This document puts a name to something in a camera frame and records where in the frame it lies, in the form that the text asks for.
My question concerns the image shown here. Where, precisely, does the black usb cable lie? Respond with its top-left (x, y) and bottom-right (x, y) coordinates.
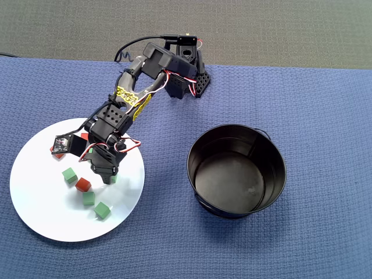
top-left (115, 34), bottom-right (180, 63)

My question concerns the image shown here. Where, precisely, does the black controller board holder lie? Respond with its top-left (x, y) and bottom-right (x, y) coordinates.
top-left (177, 33), bottom-right (198, 45)

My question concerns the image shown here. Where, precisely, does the black metal bucket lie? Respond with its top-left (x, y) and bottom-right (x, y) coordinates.
top-left (186, 124), bottom-right (288, 219)

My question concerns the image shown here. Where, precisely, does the white round plate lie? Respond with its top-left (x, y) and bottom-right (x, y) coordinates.
top-left (9, 117), bottom-right (145, 242)

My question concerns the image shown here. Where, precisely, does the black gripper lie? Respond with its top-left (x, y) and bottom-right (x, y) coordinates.
top-left (87, 142), bottom-right (128, 185)

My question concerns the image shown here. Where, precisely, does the blue woven tablecloth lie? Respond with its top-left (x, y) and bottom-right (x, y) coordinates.
top-left (0, 56), bottom-right (372, 279)

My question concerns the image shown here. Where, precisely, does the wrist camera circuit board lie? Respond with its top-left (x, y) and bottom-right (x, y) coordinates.
top-left (53, 134), bottom-right (73, 154)

